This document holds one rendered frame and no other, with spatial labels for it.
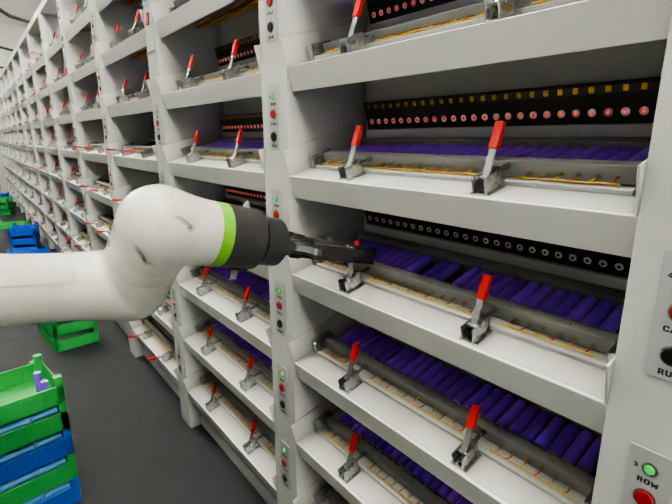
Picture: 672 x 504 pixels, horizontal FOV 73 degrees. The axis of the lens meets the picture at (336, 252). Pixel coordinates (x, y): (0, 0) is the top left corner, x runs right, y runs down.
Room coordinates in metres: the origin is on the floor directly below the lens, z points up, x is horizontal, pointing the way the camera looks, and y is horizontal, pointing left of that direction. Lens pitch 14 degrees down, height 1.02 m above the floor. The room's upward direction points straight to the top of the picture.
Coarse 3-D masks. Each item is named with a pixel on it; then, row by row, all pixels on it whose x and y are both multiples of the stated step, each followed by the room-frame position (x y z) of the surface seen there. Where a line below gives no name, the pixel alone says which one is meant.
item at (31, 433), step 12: (60, 408) 1.10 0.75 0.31; (48, 420) 1.08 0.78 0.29; (60, 420) 1.10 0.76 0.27; (12, 432) 1.02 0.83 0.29; (24, 432) 1.03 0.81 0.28; (36, 432) 1.05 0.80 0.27; (48, 432) 1.07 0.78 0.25; (0, 444) 1.00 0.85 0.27; (12, 444) 1.01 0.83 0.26; (24, 444) 1.03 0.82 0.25
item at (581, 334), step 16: (368, 272) 0.82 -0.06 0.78; (384, 272) 0.78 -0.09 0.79; (400, 272) 0.76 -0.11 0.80; (400, 288) 0.73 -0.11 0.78; (416, 288) 0.73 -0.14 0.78; (432, 288) 0.70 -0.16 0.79; (448, 288) 0.68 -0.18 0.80; (464, 288) 0.67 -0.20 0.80; (464, 304) 0.65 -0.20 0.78; (496, 304) 0.61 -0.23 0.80; (512, 304) 0.60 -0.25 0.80; (512, 320) 0.58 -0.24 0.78; (528, 320) 0.57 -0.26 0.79; (544, 320) 0.55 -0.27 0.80; (560, 320) 0.54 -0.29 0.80; (560, 336) 0.54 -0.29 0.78; (576, 336) 0.52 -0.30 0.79; (592, 336) 0.50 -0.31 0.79; (608, 336) 0.50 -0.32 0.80
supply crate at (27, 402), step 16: (16, 368) 1.20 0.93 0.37; (32, 368) 1.23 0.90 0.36; (48, 368) 1.20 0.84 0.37; (0, 384) 1.17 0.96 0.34; (16, 384) 1.19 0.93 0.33; (32, 384) 1.20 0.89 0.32; (0, 400) 1.11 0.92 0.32; (16, 400) 1.03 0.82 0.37; (32, 400) 1.06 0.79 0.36; (48, 400) 1.08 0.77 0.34; (64, 400) 1.11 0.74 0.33; (0, 416) 1.00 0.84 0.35; (16, 416) 1.03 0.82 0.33
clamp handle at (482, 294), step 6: (486, 276) 0.59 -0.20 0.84; (492, 276) 0.59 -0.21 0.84; (480, 282) 0.59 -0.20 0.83; (486, 282) 0.59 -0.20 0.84; (480, 288) 0.59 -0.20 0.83; (486, 288) 0.58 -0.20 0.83; (480, 294) 0.58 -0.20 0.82; (486, 294) 0.58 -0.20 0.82; (480, 300) 0.58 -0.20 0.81; (480, 306) 0.58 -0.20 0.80; (474, 312) 0.58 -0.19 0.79; (480, 312) 0.58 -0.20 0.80; (474, 318) 0.58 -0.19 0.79; (474, 324) 0.57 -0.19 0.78
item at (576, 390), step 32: (352, 224) 1.00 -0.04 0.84; (288, 256) 0.89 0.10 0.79; (480, 256) 0.76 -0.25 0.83; (512, 256) 0.71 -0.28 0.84; (320, 288) 0.82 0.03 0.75; (384, 320) 0.69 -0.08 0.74; (416, 320) 0.65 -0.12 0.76; (448, 320) 0.63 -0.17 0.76; (448, 352) 0.59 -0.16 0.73; (480, 352) 0.55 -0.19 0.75; (512, 352) 0.53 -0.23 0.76; (544, 352) 0.52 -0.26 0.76; (576, 352) 0.51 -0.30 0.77; (608, 352) 0.47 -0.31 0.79; (512, 384) 0.52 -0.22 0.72; (544, 384) 0.48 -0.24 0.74; (576, 384) 0.46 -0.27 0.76; (608, 384) 0.42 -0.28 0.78; (576, 416) 0.45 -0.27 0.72
